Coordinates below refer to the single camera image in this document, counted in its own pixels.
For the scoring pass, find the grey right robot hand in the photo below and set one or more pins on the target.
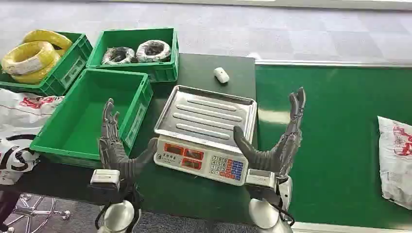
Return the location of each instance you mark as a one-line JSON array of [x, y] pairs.
[[283, 151]]

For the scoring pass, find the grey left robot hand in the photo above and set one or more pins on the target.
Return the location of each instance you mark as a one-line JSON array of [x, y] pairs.
[[113, 151]]

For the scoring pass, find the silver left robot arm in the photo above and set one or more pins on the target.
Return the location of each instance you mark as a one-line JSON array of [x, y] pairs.
[[118, 216]]

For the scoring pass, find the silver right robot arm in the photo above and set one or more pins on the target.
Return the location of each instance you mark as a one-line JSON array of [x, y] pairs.
[[269, 212]]

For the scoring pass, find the empty green plastic crate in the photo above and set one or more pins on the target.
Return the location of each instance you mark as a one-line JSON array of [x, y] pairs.
[[87, 119]]

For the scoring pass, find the green conveyor belt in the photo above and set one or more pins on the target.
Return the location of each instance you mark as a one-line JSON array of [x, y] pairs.
[[334, 144]]

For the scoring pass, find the white electronic weighing scale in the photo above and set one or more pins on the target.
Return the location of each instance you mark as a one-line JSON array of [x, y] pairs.
[[206, 128]]

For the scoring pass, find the green crate with wrapped coils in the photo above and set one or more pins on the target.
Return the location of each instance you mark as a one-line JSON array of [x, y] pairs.
[[141, 66]]

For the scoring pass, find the green crate with yellow coils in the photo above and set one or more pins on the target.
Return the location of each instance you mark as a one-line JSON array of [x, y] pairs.
[[69, 69]]

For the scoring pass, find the white parcel bag black print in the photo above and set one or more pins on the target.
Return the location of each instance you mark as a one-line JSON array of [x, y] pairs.
[[19, 128]]

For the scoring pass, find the small white device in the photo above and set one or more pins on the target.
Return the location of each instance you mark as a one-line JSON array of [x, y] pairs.
[[221, 75]]

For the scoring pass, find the chrome chair base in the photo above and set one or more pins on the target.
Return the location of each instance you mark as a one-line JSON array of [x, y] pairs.
[[32, 212]]

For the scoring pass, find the white parcel bag red print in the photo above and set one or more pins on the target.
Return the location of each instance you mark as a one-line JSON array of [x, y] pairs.
[[396, 160]]

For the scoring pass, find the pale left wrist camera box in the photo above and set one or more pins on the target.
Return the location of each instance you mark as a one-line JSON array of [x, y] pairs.
[[105, 178]]

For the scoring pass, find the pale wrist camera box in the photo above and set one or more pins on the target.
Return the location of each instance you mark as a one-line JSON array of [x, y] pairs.
[[260, 180], [105, 178]]

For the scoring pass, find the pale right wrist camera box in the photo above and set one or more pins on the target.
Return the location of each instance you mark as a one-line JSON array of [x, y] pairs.
[[260, 180]]

